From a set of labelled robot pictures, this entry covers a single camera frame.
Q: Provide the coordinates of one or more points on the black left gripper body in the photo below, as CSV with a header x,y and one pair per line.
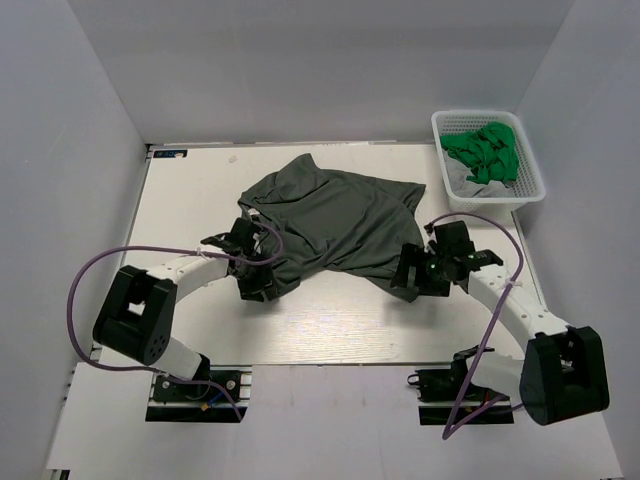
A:
x,y
255,279

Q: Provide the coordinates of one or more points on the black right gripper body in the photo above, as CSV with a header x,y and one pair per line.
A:
x,y
431,271

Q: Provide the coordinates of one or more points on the dark grey t-shirt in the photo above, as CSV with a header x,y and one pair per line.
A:
x,y
337,221

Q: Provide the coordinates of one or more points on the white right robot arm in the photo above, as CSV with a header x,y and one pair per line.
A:
x,y
562,374

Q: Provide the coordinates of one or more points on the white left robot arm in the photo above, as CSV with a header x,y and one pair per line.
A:
x,y
136,318

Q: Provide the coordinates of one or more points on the light grey t-shirt in basket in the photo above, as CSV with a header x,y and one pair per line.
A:
x,y
461,186

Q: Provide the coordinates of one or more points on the white plastic mesh basket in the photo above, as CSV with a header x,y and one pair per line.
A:
x,y
527,188

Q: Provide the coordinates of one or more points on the green t-shirt in basket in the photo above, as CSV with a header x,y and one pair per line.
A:
x,y
489,153

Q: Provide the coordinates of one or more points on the blue label sticker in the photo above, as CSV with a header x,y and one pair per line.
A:
x,y
170,153

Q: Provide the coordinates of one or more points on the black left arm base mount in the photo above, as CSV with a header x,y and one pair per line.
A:
x,y
171,402

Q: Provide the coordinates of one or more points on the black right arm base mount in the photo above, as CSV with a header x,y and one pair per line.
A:
x,y
437,390

